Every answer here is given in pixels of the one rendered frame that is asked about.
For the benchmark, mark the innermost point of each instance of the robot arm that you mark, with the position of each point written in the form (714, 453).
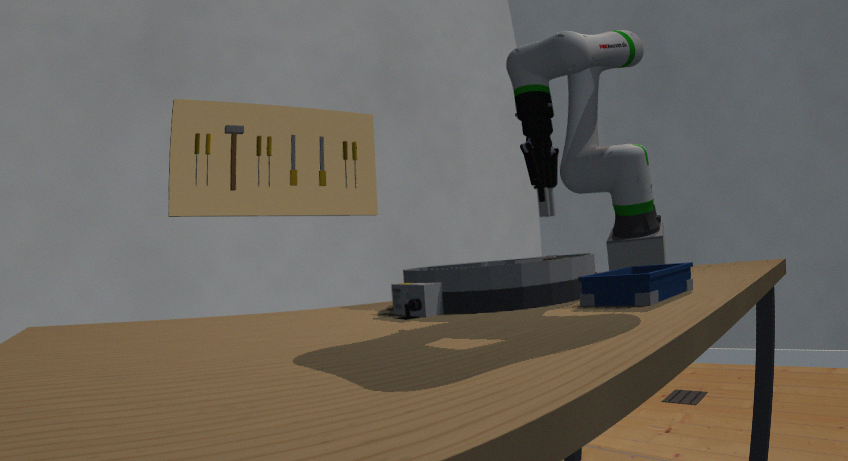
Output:
(621, 170)

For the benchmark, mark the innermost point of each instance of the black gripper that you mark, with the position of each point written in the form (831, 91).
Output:
(538, 130)

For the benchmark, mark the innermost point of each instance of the blue plastic crate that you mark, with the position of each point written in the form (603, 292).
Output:
(636, 285)

